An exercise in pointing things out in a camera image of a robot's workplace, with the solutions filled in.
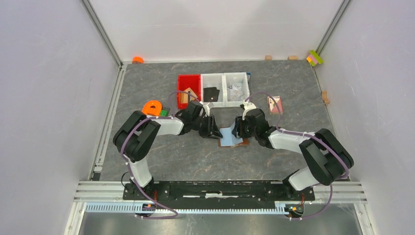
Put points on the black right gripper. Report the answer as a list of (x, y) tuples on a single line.
[(239, 124)]

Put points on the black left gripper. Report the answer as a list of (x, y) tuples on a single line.
[(211, 130)]

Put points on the dark grey credit card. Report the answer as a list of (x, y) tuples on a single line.
[(211, 94)]

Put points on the brown leather card holder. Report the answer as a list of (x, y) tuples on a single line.
[(229, 140)]

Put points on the white diamond credit card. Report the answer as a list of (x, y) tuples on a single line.
[(235, 91)]

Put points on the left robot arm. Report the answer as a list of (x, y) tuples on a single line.
[(135, 137)]

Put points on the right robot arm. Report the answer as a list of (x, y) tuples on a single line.
[(327, 160)]

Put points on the cards in red bin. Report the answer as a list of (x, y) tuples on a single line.
[(187, 96)]

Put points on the playing card box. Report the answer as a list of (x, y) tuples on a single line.
[(275, 105)]

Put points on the cards in white bin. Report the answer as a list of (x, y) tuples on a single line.
[(235, 99)]

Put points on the green toy block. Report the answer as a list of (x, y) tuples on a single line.
[(164, 113)]

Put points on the red plastic bin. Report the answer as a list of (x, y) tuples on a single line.
[(188, 83)]

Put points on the white plastic bin right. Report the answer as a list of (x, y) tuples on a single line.
[(239, 78)]

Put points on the white plastic bin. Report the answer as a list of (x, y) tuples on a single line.
[(213, 80), (239, 78)]

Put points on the orange tape dispenser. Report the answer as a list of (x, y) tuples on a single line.
[(152, 107)]

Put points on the white plastic bin left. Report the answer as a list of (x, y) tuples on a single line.
[(213, 80)]

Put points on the wooden arch block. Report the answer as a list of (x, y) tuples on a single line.
[(324, 96)]

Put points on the colourful toy block stack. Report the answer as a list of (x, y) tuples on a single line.
[(314, 59)]

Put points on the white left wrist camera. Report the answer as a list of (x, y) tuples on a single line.
[(207, 106)]

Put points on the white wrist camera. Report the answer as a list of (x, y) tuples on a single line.
[(247, 106), (207, 106)]

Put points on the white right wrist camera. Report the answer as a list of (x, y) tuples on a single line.
[(247, 106)]

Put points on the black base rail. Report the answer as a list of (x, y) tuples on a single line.
[(255, 194)]

